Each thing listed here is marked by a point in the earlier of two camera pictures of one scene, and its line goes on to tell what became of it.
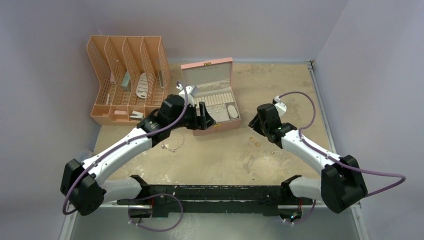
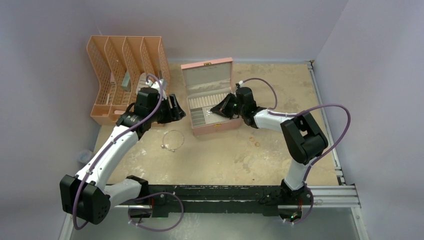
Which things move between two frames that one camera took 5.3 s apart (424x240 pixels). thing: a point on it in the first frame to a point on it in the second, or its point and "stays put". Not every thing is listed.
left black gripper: (202, 122) to (174, 113)
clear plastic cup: (84, 155) stays put
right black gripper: (254, 124) to (222, 108)
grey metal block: (126, 83) stays put
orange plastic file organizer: (132, 78) stays put
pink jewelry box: (214, 80) stays put
